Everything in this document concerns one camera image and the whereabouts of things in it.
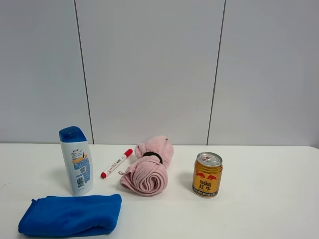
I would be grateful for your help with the folded blue cloth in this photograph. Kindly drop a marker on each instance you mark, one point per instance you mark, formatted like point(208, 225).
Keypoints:
point(82, 216)

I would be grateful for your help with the red white marker pen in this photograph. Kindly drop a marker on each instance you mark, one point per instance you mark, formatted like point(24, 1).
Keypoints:
point(113, 166)

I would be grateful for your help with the rolled pink towel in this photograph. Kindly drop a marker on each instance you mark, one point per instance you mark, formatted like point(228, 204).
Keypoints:
point(148, 175)

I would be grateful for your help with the white blue shampoo bottle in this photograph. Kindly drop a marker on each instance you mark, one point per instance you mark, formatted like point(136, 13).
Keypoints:
point(77, 159)

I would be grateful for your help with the gold Red Bull can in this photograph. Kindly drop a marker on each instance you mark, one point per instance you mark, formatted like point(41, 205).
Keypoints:
point(208, 169)

